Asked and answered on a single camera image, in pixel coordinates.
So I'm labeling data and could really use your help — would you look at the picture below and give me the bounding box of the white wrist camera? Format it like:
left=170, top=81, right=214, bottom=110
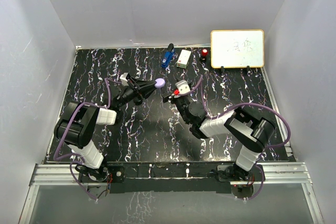
left=173, top=80, right=191, bottom=96
left=119, top=72, right=130, bottom=86

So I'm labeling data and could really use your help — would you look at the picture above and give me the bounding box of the aluminium frame rail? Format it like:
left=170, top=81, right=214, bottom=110
left=29, top=162, right=312, bottom=186

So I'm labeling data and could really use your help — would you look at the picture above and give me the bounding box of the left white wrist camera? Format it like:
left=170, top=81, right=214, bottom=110
left=119, top=72, right=130, bottom=86

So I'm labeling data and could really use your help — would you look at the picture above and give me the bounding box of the white small box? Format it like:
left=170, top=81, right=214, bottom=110
left=176, top=49, right=191, bottom=69

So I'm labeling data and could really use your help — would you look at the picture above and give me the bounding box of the red emergency button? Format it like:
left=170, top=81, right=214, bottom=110
left=200, top=48, right=208, bottom=62

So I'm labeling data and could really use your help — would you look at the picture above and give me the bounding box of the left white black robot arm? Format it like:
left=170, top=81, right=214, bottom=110
left=54, top=72, right=165, bottom=182

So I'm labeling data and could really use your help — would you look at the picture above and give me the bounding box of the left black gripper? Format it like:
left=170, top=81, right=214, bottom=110
left=117, top=78, right=159, bottom=109

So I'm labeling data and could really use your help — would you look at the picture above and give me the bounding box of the white board yellow frame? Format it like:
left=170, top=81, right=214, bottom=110
left=211, top=29, right=265, bottom=69

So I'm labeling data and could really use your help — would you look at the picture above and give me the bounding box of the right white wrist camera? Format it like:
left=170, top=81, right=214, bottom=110
left=173, top=80, right=191, bottom=96

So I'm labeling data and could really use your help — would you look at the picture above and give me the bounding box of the blue stapler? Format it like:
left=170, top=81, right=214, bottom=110
left=161, top=43, right=175, bottom=68

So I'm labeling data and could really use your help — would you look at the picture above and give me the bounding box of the purple earbud charging case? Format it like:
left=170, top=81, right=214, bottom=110
left=154, top=78, right=165, bottom=89

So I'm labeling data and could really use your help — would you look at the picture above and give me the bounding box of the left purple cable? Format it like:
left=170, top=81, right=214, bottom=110
left=53, top=77, right=123, bottom=162

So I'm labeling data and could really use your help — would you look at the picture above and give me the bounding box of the black front base bar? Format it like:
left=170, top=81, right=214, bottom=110
left=104, top=161, right=266, bottom=195

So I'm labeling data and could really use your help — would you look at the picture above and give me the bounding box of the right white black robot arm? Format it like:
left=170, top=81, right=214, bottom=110
left=162, top=93, right=277, bottom=180

